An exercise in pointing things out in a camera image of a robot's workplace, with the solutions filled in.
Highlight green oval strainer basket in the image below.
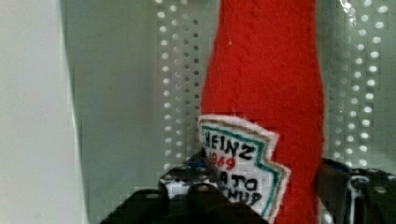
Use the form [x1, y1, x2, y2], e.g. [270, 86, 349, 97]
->
[61, 0, 395, 224]

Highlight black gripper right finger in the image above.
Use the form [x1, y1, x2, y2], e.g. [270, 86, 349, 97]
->
[317, 159, 396, 224]

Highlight red ketchup bottle plush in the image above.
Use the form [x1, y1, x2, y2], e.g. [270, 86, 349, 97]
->
[199, 0, 324, 224]

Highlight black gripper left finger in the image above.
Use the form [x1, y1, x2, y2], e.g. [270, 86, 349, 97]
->
[100, 153, 268, 224]

